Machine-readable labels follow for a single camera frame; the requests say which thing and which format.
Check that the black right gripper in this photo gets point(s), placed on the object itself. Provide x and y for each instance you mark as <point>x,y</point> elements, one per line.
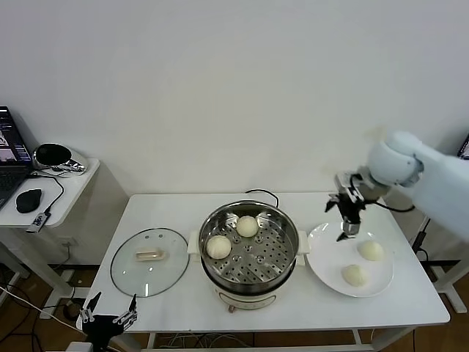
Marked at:
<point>351,210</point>

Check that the white steamed baozi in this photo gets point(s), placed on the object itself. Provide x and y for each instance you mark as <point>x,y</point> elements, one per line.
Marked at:
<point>246,226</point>
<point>371,250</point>
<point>354,275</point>
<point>218,247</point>

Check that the white main table frame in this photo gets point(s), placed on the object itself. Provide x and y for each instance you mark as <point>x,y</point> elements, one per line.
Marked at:
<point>151,341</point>

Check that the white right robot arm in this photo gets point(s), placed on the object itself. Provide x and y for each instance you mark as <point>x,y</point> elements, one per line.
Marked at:
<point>395,157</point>

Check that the black power adapter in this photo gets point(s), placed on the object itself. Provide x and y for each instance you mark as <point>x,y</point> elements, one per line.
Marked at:
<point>419,241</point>

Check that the white round plate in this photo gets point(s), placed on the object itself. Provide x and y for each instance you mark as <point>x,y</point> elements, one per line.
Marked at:
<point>326,256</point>

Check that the stainless steel steamer basket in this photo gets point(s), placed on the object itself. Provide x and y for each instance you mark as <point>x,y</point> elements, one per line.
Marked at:
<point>264,256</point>

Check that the shiny chrome helmet object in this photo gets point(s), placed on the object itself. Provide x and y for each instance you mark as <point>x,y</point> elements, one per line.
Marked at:
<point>55,155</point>

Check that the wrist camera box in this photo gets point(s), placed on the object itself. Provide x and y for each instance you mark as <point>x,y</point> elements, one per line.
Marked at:
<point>346,179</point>
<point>78,347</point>

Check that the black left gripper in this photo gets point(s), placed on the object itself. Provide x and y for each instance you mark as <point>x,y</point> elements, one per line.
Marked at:
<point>102,327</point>

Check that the grey usb hub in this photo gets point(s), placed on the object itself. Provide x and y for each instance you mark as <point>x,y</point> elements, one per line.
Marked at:
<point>37,221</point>

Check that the dark open laptop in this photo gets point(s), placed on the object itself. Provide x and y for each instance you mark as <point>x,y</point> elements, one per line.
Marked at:
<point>11,154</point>
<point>464,146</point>

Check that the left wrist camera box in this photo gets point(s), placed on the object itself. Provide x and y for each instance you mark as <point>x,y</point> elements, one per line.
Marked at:
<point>78,347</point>

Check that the round brown floor object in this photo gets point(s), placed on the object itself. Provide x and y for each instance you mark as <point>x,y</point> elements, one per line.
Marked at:
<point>71,311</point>

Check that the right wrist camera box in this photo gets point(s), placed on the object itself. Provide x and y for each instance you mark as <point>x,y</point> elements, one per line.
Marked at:
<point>346,179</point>

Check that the black computer mouse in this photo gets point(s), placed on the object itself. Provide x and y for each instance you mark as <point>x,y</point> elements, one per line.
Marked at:
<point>29,199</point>

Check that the white wall socket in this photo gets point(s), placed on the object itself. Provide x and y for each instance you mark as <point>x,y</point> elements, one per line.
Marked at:
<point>69,242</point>

